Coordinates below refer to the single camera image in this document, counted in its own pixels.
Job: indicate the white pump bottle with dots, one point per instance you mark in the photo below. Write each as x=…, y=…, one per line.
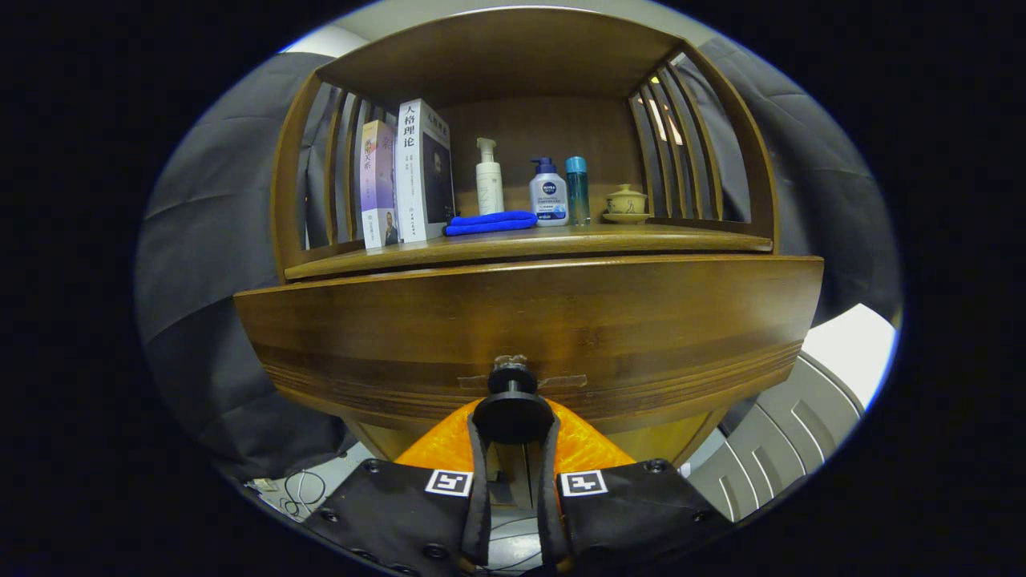
x=490, y=188

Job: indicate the black backdrop cloth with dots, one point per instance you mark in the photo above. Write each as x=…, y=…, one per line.
x=208, y=280

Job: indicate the purple book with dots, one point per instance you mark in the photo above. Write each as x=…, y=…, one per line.
x=377, y=184

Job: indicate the beige lidded teacup with saucer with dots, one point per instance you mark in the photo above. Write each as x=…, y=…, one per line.
x=626, y=200

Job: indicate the teal bottle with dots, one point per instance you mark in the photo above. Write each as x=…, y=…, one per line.
x=577, y=192

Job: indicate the brown wooden cabinet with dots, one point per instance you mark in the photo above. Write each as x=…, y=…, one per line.
x=521, y=56

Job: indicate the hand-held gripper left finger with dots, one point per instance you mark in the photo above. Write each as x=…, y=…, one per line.
x=479, y=521

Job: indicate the white and black book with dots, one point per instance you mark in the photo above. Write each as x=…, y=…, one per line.
x=410, y=176

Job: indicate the blue folded cloth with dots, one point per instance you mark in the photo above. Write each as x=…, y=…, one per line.
x=489, y=223

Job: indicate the wooden drawer with black knob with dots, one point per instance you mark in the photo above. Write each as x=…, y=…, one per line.
x=521, y=312

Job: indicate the white bottle with blue cap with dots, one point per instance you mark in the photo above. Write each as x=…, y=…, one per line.
x=548, y=200

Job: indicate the wooden countertop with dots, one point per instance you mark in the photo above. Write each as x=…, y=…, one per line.
x=561, y=239

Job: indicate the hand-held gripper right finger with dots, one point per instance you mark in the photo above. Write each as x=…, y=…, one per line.
x=551, y=521

